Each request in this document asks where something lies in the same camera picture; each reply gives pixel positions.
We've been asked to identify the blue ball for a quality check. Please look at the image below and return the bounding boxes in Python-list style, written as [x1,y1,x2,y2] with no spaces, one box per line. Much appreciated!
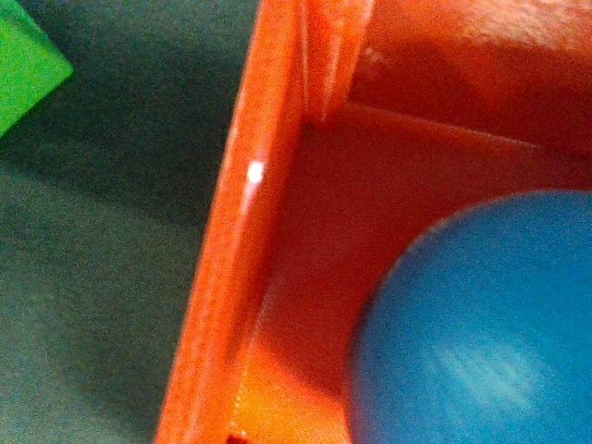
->
[348,191,591,443]

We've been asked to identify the red square pot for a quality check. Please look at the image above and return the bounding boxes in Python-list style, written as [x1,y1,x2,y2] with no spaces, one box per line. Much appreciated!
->
[154,1,591,443]

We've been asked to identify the black tablecloth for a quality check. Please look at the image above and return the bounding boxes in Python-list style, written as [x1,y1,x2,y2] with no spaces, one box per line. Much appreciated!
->
[1,1,257,443]

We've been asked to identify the green toy block with letter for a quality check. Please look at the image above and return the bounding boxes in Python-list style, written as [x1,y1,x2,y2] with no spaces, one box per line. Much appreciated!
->
[1,1,74,133]

